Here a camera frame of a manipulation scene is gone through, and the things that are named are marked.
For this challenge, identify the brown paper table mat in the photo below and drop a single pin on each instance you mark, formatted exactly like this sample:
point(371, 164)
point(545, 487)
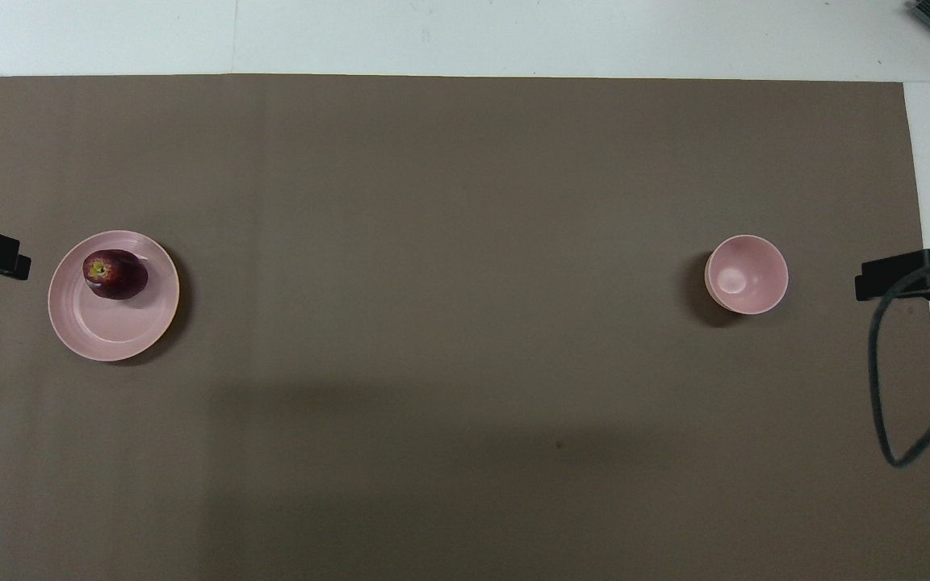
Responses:
point(465, 242)

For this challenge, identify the pink bowl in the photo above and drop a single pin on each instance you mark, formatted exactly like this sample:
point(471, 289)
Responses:
point(747, 274)

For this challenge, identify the pink plate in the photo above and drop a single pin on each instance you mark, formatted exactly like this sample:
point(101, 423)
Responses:
point(110, 327)

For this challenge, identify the dark red apple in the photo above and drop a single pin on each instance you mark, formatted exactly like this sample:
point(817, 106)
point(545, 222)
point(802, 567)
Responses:
point(118, 278)

